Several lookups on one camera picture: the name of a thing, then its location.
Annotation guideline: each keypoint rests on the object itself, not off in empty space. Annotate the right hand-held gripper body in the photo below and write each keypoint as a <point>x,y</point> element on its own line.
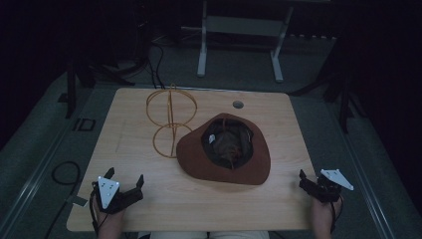
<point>331,186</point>

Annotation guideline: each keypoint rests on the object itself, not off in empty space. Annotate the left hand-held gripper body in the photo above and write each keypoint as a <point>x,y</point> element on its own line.
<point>108,192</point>

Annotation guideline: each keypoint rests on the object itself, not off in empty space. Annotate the person's left hand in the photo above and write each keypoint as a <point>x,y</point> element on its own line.
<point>111,220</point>

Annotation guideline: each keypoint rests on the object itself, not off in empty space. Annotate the person's right hand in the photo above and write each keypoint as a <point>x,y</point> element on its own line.
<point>321,214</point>

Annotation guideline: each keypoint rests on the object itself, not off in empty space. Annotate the grey tape piece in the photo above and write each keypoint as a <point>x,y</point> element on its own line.
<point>78,200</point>

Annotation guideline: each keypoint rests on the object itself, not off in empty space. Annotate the brown felt hat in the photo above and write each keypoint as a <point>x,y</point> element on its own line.
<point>194,156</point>

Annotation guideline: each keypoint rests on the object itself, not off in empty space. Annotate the black tripod stand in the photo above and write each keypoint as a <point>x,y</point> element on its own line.
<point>345,99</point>
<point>71,89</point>

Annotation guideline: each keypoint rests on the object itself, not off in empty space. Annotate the grey round table grommet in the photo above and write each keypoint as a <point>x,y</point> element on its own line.
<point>238,105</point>

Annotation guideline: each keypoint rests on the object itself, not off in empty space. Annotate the white metal frame stand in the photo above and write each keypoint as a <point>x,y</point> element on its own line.
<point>240,26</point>

